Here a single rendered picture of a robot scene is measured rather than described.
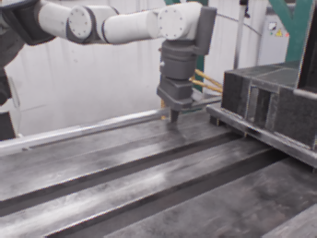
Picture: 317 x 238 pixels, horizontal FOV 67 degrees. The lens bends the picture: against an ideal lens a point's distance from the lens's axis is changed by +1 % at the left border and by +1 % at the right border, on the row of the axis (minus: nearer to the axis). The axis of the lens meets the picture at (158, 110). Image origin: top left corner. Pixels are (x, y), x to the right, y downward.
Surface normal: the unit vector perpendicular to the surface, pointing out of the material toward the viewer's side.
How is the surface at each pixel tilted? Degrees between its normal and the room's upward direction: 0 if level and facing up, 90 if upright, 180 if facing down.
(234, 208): 0
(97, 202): 0
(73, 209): 0
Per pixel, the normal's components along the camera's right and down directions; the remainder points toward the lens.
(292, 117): -0.87, 0.18
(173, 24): -0.50, 0.41
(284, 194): 0.00, -0.93
